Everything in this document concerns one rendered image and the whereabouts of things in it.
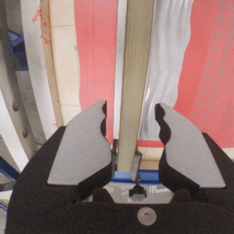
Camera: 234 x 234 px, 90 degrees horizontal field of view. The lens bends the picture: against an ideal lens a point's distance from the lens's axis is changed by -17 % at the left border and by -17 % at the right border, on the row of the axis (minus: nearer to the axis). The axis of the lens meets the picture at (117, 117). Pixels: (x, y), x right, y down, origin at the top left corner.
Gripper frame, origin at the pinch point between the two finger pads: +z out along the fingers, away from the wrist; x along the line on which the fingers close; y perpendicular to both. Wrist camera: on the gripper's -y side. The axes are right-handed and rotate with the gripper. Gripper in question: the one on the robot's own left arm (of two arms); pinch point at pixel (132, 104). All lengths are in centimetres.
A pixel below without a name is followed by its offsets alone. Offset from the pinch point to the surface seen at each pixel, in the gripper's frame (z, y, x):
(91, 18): 16.7, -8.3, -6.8
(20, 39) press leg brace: 83, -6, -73
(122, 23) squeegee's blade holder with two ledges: 12.6, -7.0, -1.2
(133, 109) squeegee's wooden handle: 6.0, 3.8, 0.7
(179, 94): 16.4, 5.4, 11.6
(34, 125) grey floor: 111, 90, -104
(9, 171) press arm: 21, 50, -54
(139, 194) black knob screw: 5.6, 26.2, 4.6
